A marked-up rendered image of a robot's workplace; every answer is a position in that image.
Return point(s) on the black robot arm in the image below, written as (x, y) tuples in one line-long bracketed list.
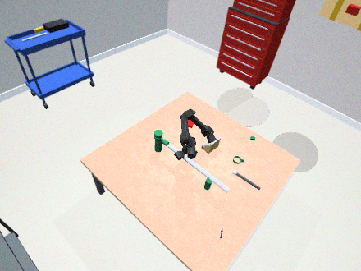
[(185, 136)]

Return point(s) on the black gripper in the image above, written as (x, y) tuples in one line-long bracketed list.
[(180, 154)]

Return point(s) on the green cup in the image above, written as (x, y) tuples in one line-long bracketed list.
[(164, 141)]

